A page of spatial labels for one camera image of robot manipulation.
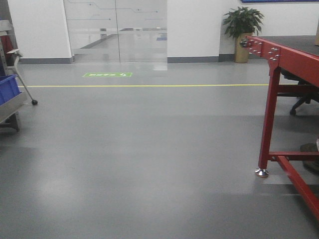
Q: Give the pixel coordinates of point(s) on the brown cardboard package box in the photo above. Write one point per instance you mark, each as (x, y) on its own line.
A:
(317, 40)

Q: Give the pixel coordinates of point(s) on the green floor sign sticker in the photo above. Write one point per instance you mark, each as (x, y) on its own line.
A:
(108, 74)

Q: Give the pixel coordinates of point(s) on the gold plant pot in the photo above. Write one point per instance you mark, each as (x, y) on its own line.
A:
(241, 54)

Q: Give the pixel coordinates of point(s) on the frosted glass door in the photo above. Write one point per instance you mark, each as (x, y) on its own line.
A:
(122, 31)

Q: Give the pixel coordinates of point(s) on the green potted plant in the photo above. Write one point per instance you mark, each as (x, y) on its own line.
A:
(242, 20)

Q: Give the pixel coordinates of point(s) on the steel shelf rack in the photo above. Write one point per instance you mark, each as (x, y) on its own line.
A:
(9, 116)

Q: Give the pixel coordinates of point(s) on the blue plastic bin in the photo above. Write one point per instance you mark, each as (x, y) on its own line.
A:
(8, 88)

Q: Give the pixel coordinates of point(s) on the red metal conveyor table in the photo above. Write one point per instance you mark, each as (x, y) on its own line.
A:
(306, 67)

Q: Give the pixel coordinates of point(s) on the grey chair with caster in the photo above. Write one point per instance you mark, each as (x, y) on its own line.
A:
(16, 55)

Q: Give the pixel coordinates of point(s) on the dark shoe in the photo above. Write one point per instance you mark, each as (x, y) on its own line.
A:
(312, 166)

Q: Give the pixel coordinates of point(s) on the dark grey conveyor belt mat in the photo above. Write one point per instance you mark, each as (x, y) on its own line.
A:
(304, 43)

